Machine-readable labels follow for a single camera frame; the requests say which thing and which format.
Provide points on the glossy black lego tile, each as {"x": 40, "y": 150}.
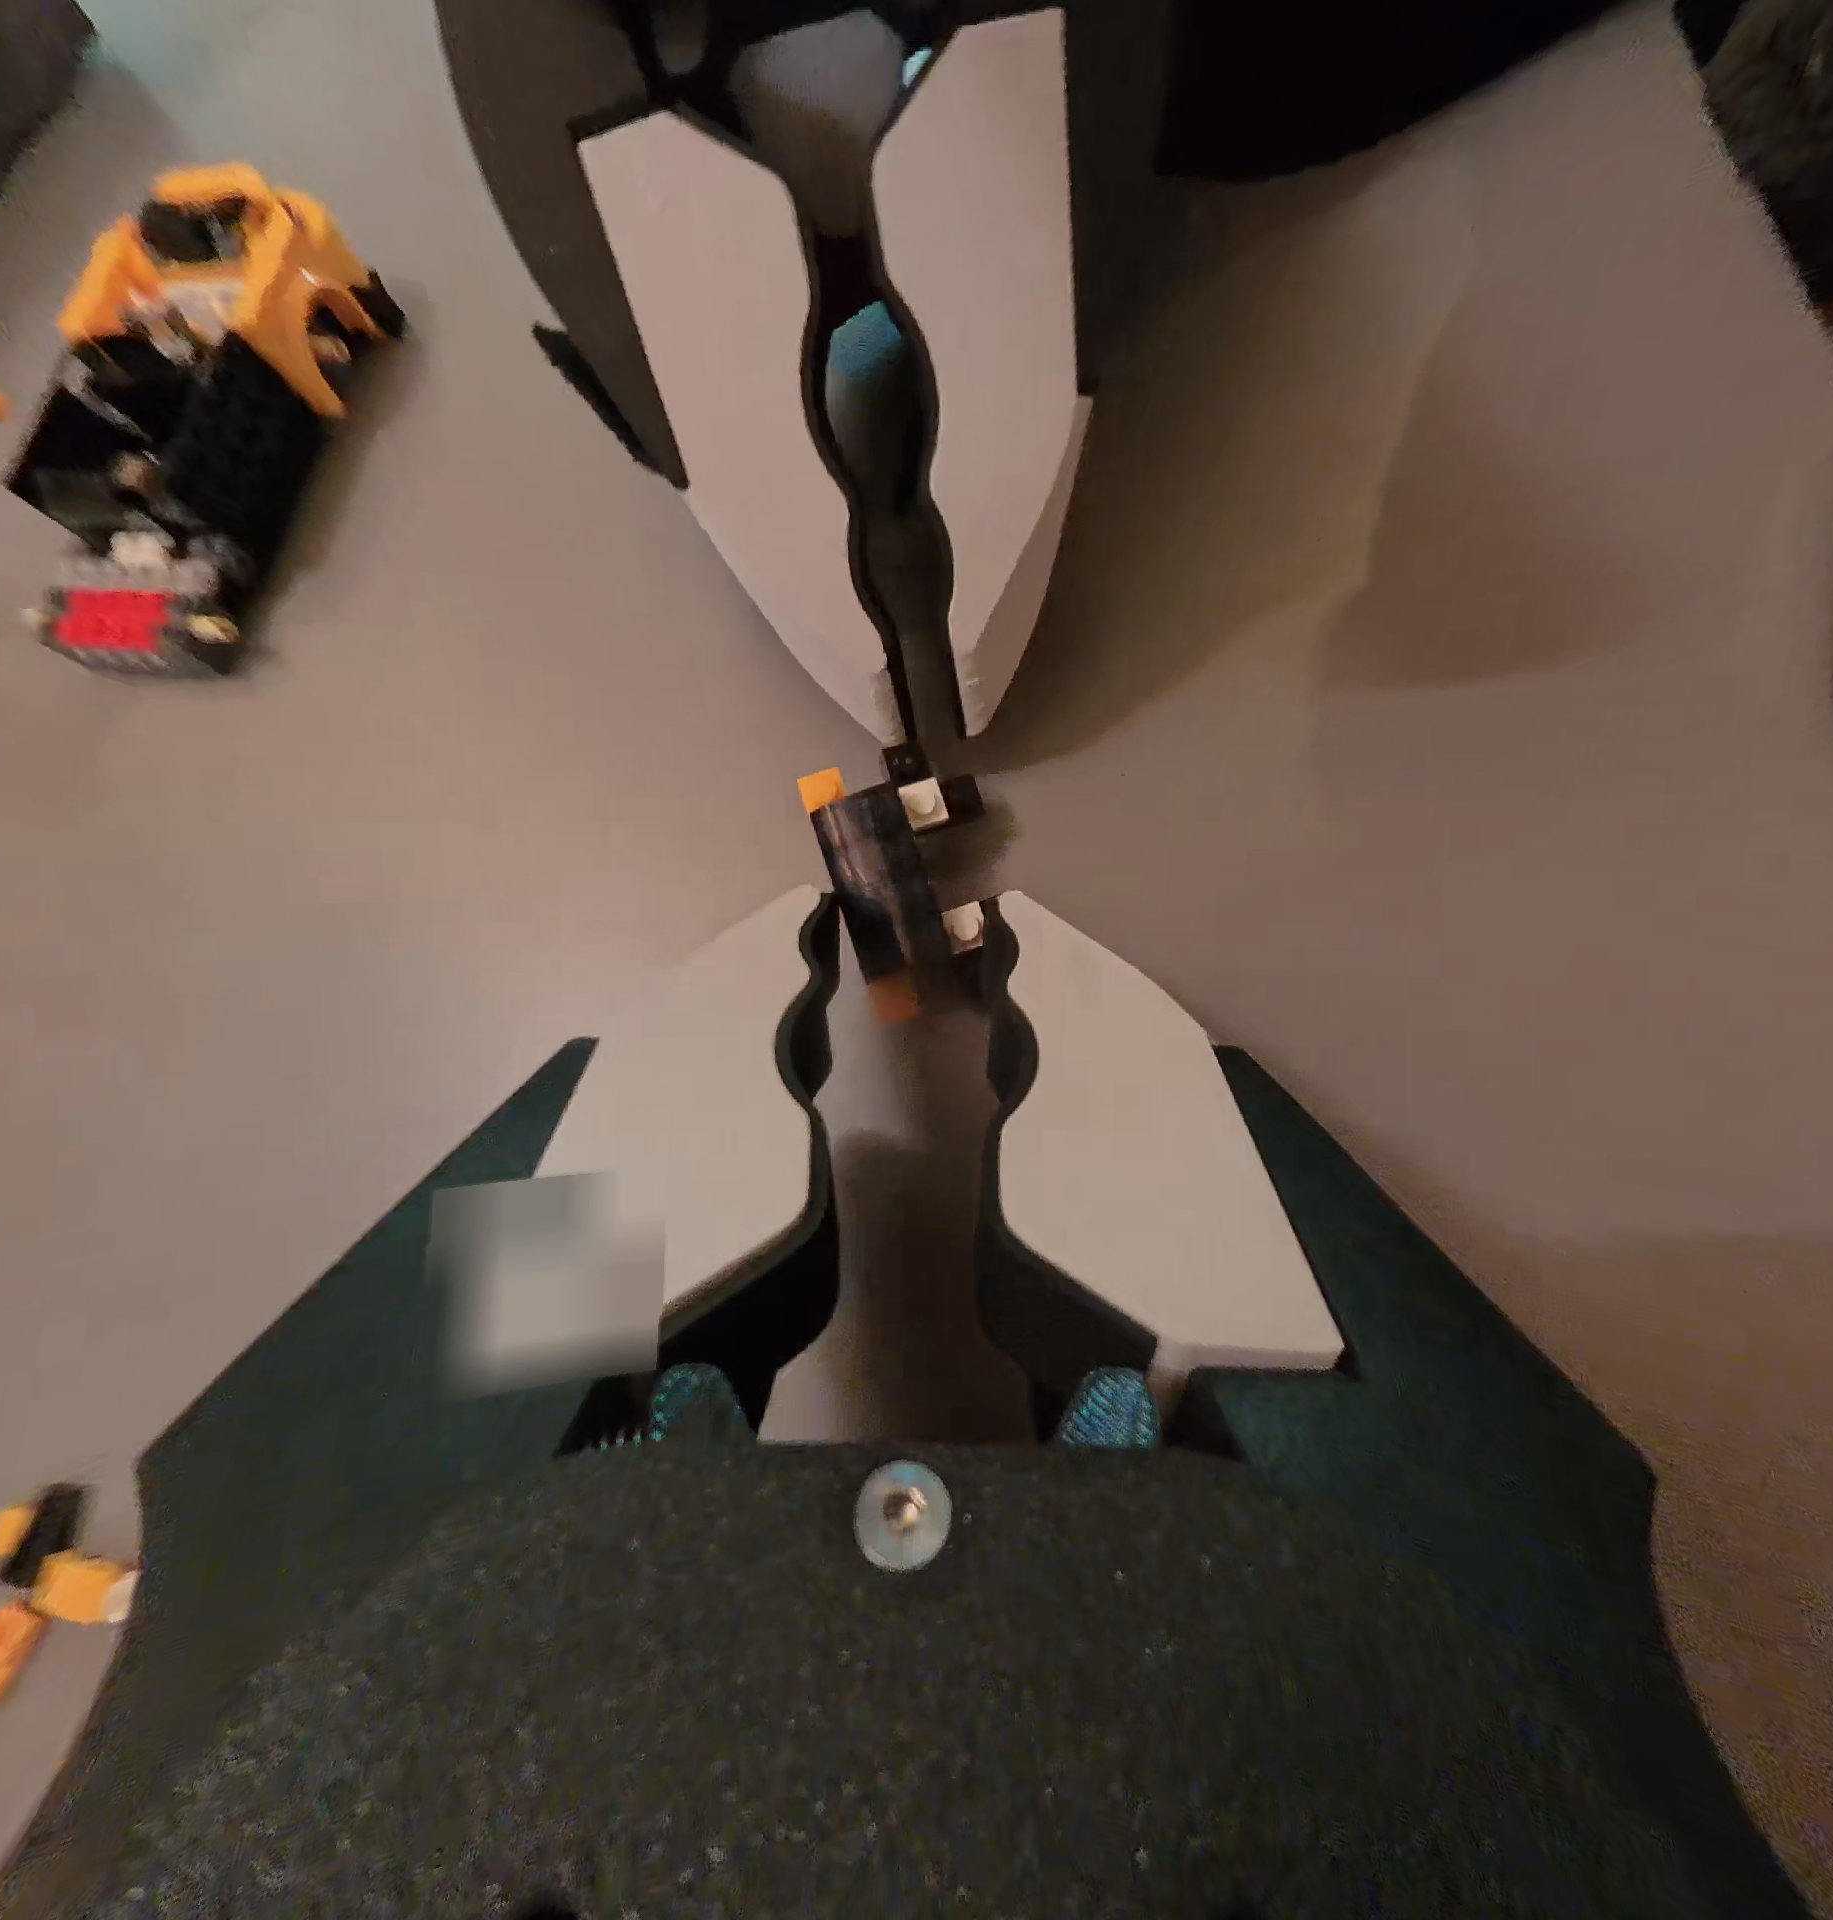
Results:
{"x": 45, "y": 1531}

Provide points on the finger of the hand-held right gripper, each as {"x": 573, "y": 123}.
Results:
{"x": 722, "y": 346}
{"x": 1007, "y": 271}

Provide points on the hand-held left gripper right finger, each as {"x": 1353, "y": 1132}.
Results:
{"x": 1142, "y": 1185}

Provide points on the long orange lego plate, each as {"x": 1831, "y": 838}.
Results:
{"x": 85, "y": 1591}

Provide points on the black and orange lego sub-assembly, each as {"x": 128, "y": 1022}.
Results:
{"x": 871, "y": 870}

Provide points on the partly built lego car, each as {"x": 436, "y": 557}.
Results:
{"x": 211, "y": 435}

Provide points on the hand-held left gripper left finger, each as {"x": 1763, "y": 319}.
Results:
{"x": 722, "y": 1080}

